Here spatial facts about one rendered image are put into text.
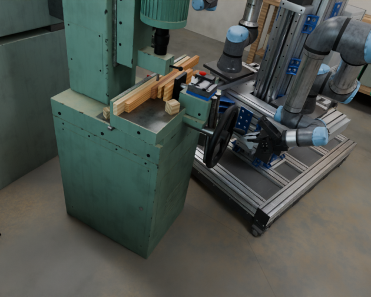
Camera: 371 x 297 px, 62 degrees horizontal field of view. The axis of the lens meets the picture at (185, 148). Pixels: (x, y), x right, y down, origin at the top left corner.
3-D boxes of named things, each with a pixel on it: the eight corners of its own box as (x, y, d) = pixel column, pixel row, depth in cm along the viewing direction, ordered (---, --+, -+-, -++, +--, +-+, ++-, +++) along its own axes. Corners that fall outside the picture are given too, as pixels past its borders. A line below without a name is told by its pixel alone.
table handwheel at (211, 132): (206, 182, 128) (225, 119, 113) (164, 162, 133) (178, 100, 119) (229, 153, 151) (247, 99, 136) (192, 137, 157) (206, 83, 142)
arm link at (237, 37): (219, 50, 180) (224, 27, 171) (229, 45, 189) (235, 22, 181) (238, 58, 175) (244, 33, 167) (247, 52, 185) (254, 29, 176)
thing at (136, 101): (128, 112, 120) (128, 104, 118) (124, 111, 121) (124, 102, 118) (198, 63, 166) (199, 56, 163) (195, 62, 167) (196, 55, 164)
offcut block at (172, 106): (172, 108, 128) (174, 98, 125) (178, 112, 126) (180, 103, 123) (164, 111, 125) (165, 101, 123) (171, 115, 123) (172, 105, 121)
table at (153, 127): (176, 157, 114) (179, 144, 110) (109, 125, 122) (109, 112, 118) (234, 93, 158) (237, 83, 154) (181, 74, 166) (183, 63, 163)
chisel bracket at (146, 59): (164, 79, 127) (166, 60, 122) (135, 69, 131) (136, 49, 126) (172, 73, 133) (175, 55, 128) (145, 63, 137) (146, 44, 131)
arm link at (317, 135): (329, 141, 127) (326, 148, 121) (301, 143, 133) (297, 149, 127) (327, 123, 125) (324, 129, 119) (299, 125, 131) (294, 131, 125)
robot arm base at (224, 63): (228, 60, 196) (231, 45, 190) (246, 70, 189) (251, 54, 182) (211, 64, 187) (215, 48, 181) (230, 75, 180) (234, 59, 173)
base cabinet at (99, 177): (146, 261, 172) (158, 167, 127) (65, 213, 188) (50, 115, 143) (184, 208, 204) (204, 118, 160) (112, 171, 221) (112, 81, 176)
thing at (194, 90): (208, 101, 124) (210, 89, 121) (184, 92, 127) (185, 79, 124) (220, 89, 134) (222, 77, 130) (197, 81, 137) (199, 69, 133)
